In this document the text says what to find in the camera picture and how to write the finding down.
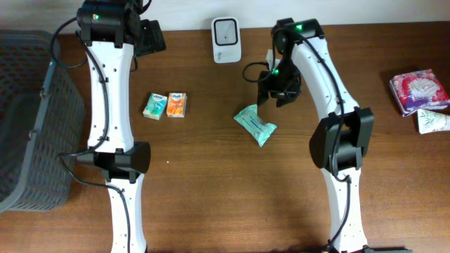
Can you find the white leaf-pattern tissue pack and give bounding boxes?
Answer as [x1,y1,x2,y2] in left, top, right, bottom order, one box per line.
[417,109,449,134]

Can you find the green Kleenex tissue pack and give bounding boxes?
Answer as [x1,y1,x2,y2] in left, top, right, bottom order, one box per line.
[143,93,167,120]

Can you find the dark grey plastic basket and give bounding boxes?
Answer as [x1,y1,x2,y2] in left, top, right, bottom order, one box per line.
[1,30,86,212]

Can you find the teal toilet tissue pack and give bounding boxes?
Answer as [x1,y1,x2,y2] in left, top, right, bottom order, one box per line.
[234,104,277,147]

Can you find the orange Kleenex tissue pack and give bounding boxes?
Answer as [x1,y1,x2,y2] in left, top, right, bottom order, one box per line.
[167,93,187,117]

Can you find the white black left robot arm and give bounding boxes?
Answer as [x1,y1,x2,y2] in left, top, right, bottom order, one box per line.
[76,1,166,252]

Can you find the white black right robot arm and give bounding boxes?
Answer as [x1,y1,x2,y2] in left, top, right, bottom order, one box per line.
[257,18,375,252]

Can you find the white black barcode scanner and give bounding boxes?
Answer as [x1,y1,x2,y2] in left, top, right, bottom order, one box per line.
[211,17,242,64]

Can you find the red purple tissue pack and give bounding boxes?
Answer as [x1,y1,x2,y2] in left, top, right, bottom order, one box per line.
[389,69,449,117]

